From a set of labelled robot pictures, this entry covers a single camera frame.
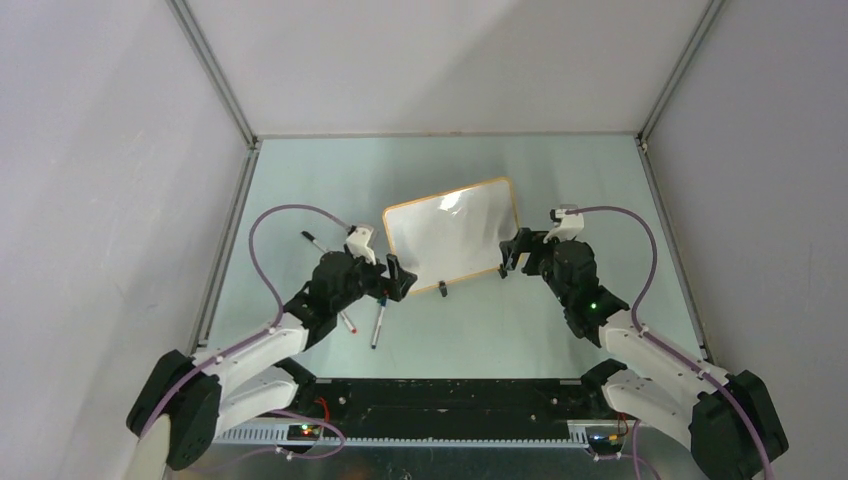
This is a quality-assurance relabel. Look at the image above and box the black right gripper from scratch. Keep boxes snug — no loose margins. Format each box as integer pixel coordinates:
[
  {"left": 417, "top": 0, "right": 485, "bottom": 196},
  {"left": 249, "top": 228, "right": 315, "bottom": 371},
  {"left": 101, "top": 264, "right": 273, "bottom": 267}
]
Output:
[{"left": 500, "top": 227, "right": 574, "bottom": 307}]

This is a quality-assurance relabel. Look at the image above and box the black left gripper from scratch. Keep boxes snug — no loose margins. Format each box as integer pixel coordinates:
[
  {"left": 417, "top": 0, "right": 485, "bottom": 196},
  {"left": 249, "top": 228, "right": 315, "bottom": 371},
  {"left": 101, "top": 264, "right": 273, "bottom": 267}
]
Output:
[{"left": 332, "top": 248, "right": 416, "bottom": 313}]

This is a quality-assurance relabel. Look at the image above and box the yellow framed whiteboard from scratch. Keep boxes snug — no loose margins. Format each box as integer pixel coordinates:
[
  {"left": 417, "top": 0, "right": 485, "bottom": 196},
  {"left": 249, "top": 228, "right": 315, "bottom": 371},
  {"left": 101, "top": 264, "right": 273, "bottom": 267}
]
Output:
[{"left": 382, "top": 177, "right": 518, "bottom": 294}]

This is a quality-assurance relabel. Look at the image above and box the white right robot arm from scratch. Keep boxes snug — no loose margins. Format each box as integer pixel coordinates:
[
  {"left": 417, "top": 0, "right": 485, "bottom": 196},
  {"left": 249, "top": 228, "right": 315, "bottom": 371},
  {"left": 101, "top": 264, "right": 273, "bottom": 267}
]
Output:
[{"left": 499, "top": 228, "right": 789, "bottom": 479}]

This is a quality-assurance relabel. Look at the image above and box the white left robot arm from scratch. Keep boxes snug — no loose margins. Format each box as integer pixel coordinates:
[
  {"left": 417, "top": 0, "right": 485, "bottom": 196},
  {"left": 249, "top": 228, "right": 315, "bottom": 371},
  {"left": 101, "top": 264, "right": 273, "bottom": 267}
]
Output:
[{"left": 126, "top": 251, "right": 418, "bottom": 470}]

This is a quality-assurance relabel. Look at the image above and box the blue marker pen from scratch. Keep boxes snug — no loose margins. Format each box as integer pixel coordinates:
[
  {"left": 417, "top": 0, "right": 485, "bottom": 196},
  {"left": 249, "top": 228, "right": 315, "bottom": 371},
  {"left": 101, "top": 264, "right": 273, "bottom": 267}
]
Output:
[{"left": 370, "top": 297, "right": 388, "bottom": 350}]

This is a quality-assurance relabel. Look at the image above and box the red marker pen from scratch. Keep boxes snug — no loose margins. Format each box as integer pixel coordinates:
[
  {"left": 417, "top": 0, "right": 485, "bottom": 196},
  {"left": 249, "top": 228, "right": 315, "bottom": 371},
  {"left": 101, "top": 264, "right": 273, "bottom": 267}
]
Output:
[{"left": 339, "top": 311, "right": 358, "bottom": 334}]

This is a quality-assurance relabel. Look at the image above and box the black marker pen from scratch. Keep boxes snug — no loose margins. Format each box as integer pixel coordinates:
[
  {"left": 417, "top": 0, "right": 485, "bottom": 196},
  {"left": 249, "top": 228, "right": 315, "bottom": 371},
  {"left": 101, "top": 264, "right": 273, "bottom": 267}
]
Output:
[{"left": 301, "top": 231, "right": 329, "bottom": 253}]

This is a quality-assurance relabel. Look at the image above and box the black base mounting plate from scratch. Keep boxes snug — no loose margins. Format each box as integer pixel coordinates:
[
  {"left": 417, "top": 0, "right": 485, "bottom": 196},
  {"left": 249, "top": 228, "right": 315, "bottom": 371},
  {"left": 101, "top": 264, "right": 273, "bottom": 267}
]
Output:
[{"left": 289, "top": 379, "right": 617, "bottom": 441}]

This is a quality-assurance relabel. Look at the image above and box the left controller circuit board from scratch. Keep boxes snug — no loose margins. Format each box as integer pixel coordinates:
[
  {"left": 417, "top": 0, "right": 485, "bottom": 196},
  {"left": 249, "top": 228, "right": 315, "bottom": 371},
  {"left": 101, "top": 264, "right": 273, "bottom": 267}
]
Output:
[{"left": 286, "top": 423, "right": 323, "bottom": 442}]

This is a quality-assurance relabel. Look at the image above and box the controller circuit board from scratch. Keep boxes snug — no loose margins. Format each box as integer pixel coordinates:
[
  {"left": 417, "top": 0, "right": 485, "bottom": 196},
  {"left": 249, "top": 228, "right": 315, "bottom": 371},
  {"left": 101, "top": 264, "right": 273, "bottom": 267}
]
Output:
[
  {"left": 586, "top": 434, "right": 626, "bottom": 457},
  {"left": 286, "top": 423, "right": 323, "bottom": 442}
]

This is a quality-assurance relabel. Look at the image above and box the right controller circuit board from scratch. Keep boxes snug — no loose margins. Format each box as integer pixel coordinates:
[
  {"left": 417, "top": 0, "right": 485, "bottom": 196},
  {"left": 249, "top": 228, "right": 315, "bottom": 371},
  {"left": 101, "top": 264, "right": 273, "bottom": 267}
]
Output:
[{"left": 586, "top": 434, "right": 626, "bottom": 457}]

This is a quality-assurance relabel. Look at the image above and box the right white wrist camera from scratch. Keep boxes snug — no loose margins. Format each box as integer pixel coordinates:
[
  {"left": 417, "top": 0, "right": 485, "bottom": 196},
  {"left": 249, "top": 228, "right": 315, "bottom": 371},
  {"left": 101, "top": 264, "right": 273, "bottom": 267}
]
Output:
[{"left": 543, "top": 204, "right": 585, "bottom": 244}]

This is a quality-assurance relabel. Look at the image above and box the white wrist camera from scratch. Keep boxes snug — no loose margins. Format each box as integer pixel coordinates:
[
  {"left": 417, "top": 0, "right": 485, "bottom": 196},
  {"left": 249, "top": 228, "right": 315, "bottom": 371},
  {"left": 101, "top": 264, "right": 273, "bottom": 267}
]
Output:
[
  {"left": 344, "top": 225, "right": 378, "bottom": 265},
  {"left": 543, "top": 204, "right": 585, "bottom": 244}
]

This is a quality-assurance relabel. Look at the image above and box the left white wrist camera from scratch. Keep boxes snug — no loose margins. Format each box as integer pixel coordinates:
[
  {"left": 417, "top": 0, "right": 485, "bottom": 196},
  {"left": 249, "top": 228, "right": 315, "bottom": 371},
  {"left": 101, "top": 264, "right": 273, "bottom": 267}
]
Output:
[{"left": 344, "top": 225, "right": 378, "bottom": 265}]

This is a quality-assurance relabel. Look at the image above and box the right aluminium frame post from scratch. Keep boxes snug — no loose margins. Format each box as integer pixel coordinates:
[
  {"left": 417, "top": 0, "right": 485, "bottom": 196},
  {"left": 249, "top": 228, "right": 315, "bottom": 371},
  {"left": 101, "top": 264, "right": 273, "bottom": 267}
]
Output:
[{"left": 637, "top": 0, "right": 727, "bottom": 145}]

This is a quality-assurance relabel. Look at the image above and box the aluminium frame post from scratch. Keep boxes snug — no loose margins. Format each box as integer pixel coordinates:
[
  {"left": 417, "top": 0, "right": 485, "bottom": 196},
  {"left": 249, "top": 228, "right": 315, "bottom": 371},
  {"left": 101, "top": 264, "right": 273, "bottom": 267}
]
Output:
[
  {"left": 166, "top": 0, "right": 258, "bottom": 149},
  {"left": 637, "top": 0, "right": 727, "bottom": 145}
]

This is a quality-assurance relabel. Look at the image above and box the left aluminium frame post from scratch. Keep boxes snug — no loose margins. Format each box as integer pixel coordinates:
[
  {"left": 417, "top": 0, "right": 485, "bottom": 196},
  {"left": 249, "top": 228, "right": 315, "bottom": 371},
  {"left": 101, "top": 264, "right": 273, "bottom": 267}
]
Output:
[{"left": 166, "top": 0, "right": 258, "bottom": 149}]

